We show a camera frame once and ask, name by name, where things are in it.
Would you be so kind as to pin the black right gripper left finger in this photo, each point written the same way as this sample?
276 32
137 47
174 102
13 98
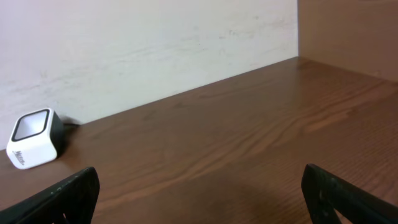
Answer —
72 200

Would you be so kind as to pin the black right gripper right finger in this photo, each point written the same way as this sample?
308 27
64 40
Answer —
326 195

